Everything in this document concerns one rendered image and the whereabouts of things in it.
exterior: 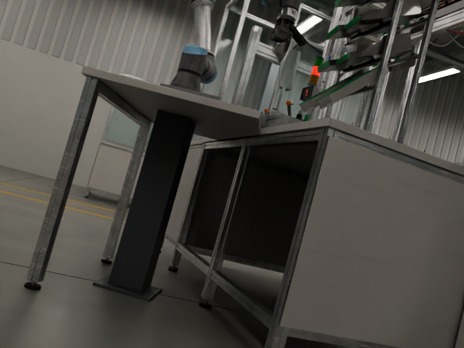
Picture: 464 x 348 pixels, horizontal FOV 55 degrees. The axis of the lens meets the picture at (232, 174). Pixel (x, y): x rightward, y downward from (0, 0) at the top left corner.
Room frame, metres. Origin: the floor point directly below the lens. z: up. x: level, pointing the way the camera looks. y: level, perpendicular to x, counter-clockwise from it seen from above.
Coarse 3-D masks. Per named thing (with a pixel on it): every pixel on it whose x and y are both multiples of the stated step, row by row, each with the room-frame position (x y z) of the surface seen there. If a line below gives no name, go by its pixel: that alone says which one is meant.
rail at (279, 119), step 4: (268, 116) 2.14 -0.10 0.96; (272, 116) 2.09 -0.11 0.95; (276, 116) 2.04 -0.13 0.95; (280, 116) 2.01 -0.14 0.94; (284, 116) 2.01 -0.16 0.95; (288, 116) 2.02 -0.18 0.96; (268, 120) 2.14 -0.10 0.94; (272, 120) 2.08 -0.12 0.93; (276, 120) 2.03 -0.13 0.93; (280, 120) 2.01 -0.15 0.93; (284, 120) 2.02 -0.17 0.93; (288, 120) 2.02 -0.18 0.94; (268, 124) 2.11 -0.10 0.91; (272, 124) 2.07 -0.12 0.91; (276, 124) 2.02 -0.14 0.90; (280, 124) 2.01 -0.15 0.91
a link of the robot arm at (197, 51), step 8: (184, 48) 2.07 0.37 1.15; (192, 48) 2.05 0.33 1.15; (200, 48) 2.05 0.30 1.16; (184, 56) 2.06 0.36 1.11; (192, 56) 2.05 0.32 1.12; (200, 56) 2.06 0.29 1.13; (184, 64) 2.05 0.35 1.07; (192, 64) 2.05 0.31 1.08; (200, 64) 2.07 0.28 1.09; (208, 64) 2.14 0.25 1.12; (200, 72) 2.08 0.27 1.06
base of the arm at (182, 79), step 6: (180, 72) 2.06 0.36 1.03; (186, 72) 2.05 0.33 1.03; (192, 72) 2.05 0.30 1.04; (174, 78) 2.07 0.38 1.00; (180, 78) 2.04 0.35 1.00; (186, 78) 2.04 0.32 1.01; (192, 78) 2.05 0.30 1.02; (198, 78) 2.08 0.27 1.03; (174, 84) 2.05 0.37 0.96; (180, 84) 2.03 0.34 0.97; (186, 84) 2.03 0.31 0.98; (192, 84) 2.05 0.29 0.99; (198, 84) 2.07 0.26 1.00; (198, 90) 2.07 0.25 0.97
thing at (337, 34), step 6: (372, 12) 1.91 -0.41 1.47; (336, 30) 1.90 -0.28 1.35; (342, 30) 1.90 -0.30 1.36; (354, 30) 1.93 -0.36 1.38; (360, 30) 1.94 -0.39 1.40; (378, 30) 1.99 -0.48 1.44; (384, 30) 2.01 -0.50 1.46; (330, 36) 1.97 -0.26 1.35; (336, 36) 1.97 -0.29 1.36; (342, 36) 1.99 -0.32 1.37; (348, 36) 2.01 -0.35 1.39
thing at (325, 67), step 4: (364, 44) 1.91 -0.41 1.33; (368, 44) 1.91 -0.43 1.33; (372, 44) 1.91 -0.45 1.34; (360, 48) 1.91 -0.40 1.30; (364, 48) 1.91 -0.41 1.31; (328, 60) 1.88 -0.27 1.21; (332, 60) 1.89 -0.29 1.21; (324, 64) 1.93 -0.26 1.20; (328, 64) 1.89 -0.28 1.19; (332, 64) 1.89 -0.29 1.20; (352, 64) 1.94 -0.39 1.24; (356, 64) 1.96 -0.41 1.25; (320, 68) 1.98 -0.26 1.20; (324, 68) 1.94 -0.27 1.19; (328, 68) 1.95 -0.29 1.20; (332, 68) 1.97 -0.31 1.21; (336, 68) 1.98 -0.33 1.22; (340, 68) 2.00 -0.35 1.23; (344, 68) 2.01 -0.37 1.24
